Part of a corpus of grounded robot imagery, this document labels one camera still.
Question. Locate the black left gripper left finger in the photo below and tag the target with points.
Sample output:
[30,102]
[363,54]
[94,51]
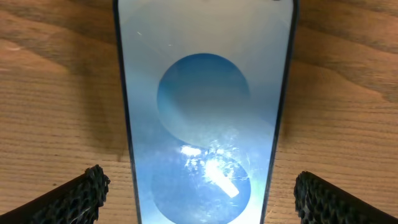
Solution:
[77,201]

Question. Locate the blue Galaxy smartphone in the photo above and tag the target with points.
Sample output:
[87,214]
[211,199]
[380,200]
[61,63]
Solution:
[203,88]

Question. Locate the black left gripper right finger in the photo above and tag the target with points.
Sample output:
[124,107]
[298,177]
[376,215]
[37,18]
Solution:
[320,202]

